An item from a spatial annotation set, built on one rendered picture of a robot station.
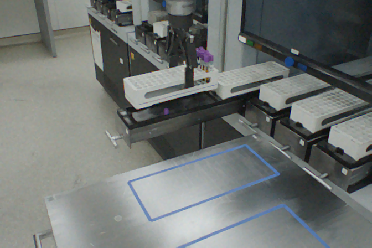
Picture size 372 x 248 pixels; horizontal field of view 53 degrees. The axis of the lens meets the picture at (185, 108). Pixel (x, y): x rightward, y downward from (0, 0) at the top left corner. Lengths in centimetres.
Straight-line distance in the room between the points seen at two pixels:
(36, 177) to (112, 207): 154
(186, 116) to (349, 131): 48
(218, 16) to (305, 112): 57
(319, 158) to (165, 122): 47
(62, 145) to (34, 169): 27
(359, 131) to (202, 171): 45
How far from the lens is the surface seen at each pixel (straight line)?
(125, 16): 239
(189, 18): 113
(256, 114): 128
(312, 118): 114
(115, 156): 241
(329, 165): 110
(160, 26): 190
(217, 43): 155
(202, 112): 123
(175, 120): 119
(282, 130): 119
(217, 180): 92
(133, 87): 113
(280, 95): 123
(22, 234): 206
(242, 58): 144
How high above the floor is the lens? 141
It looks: 29 degrees down
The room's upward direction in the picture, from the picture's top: straight up
